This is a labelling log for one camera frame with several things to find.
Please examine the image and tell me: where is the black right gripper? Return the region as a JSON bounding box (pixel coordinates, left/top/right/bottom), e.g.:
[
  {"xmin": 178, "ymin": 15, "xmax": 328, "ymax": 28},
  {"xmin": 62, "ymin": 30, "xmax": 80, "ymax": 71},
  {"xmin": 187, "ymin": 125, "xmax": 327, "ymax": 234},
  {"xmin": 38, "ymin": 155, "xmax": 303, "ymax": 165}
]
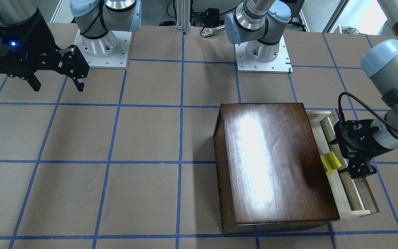
[{"xmin": 0, "ymin": 9, "xmax": 89, "ymax": 92}]

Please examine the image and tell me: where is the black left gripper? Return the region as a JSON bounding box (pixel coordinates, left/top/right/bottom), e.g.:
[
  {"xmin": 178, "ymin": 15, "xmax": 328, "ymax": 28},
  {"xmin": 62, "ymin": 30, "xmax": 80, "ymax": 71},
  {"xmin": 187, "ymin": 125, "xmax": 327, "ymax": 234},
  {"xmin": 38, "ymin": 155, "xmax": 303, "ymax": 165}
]
[{"xmin": 331, "ymin": 119, "xmax": 391, "ymax": 179}]

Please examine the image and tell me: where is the yellow block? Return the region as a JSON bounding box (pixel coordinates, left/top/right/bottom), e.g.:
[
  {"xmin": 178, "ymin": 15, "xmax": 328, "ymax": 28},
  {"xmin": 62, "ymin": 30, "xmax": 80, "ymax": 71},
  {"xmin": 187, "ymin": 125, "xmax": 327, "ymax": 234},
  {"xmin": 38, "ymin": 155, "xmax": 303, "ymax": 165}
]
[{"xmin": 320, "ymin": 151, "xmax": 342, "ymax": 174}]

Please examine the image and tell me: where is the light wood drawer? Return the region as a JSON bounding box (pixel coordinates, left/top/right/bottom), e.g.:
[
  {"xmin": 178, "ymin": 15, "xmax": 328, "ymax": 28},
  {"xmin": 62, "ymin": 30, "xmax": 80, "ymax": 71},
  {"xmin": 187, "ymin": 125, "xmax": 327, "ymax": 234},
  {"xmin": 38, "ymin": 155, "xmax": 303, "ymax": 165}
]
[{"xmin": 306, "ymin": 109, "xmax": 380, "ymax": 219}]

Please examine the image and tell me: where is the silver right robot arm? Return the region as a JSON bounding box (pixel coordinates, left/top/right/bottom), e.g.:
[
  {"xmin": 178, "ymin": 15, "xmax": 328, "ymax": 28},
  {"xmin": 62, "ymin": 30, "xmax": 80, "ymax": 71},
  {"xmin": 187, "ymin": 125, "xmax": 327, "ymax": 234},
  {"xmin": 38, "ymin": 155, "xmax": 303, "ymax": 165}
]
[{"xmin": 0, "ymin": 0, "xmax": 142, "ymax": 92}]

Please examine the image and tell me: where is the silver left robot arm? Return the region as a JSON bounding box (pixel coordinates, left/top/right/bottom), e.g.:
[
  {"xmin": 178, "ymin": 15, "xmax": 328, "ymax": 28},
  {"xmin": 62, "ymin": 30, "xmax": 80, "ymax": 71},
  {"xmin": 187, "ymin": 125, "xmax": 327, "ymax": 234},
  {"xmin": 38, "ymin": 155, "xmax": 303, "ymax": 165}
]
[{"xmin": 225, "ymin": 0, "xmax": 398, "ymax": 179}]

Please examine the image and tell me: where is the dark wooden cabinet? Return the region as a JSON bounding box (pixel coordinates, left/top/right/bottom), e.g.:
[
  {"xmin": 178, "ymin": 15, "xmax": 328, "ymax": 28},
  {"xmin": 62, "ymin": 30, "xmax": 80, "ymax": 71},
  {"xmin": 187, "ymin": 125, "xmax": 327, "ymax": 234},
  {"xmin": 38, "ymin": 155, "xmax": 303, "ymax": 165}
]
[{"xmin": 213, "ymin": 103, "xmax": 340, "ymax": 234}]

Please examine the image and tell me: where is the metal cylinder connector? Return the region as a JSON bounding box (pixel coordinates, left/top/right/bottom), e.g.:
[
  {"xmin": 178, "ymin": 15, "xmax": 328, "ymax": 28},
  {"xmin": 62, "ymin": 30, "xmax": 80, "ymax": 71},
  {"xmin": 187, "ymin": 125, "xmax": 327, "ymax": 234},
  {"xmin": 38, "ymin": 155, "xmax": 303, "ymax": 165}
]
[{"xmin": 200, "ymin": 25, "xmax": 225, "ymax": 38}]

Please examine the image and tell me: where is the black power adapter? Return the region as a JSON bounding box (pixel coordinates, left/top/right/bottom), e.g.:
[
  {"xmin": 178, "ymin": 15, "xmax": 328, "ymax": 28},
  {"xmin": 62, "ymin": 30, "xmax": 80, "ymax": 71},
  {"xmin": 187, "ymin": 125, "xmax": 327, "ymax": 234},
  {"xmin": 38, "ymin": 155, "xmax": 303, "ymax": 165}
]
[{"xmin": 204, "ymin": 8, "xmax": 219, "ymax": 23}]

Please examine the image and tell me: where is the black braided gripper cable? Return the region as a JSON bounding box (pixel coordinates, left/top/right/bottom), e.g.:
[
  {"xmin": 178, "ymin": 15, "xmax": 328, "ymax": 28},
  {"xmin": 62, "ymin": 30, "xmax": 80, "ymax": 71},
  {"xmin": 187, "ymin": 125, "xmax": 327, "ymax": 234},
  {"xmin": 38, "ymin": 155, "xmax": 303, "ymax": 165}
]
[{"xmin": 338, "ymin": 92, "xmax": 398, "ymax": 143}]

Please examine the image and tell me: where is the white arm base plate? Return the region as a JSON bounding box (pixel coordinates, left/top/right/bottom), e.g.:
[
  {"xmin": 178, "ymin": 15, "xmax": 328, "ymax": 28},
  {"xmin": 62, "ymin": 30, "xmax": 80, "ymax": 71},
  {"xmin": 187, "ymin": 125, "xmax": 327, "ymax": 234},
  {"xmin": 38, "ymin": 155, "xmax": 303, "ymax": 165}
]
[
  {"xmin": 74, "ymin": 30, "xmax": 134, "ymax": 70},
  {"xmin": 234, "ymin": 36, "xmax": 293, "ymax": 74}
]

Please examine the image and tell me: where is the aluminium extrusion post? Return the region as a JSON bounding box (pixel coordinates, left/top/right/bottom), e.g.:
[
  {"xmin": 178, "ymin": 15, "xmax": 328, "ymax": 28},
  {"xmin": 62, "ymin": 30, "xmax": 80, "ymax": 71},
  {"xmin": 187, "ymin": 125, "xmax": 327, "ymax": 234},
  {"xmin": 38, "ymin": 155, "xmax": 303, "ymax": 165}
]
[{"xmin": 173, "ymin": 0, "xmax": 191, "ymax": 34}]

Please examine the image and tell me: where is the black cable bundle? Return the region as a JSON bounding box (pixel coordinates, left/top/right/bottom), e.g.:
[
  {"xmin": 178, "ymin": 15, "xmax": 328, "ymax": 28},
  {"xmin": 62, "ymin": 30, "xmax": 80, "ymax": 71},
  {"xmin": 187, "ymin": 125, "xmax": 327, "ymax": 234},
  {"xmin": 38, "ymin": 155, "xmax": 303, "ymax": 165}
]
[{"xmin": 158, "ymin": 0, "xmax": 241, "ymax": 28}]

